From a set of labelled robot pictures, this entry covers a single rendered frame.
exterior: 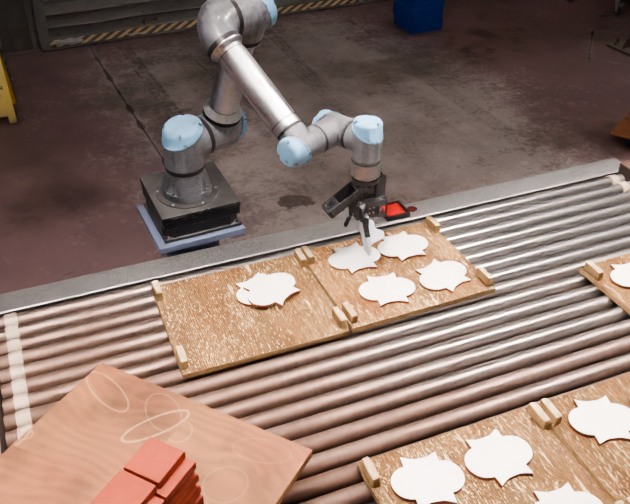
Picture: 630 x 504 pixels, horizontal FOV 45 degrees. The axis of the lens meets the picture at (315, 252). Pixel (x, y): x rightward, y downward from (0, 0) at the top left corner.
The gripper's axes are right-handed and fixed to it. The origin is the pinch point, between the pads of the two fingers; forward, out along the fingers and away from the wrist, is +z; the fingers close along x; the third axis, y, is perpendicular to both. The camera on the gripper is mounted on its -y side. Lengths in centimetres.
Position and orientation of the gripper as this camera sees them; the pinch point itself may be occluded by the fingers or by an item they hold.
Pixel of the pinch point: (354, 242)
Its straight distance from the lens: 205.7
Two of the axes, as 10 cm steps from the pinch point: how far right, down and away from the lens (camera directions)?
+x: -3.9, -5.3, 7.5
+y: 9.2, -2.1, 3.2
